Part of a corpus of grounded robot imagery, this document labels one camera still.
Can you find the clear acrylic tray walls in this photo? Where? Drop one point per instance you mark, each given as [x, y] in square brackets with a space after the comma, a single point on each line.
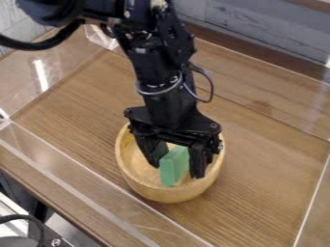
[270, 199]

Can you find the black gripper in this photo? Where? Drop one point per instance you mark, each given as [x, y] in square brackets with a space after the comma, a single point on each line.
[169, 119]

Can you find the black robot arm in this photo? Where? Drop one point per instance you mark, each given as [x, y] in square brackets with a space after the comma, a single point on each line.
[159, 47]

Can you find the green rectangular block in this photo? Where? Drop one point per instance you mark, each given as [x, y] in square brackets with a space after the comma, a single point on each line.
[173, 165]

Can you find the brown wooden bowl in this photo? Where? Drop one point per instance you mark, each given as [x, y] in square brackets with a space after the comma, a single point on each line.
[143, 177]

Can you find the clear acrylic corner bracket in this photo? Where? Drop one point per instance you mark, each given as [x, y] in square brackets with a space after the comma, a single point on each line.
[96, 36]

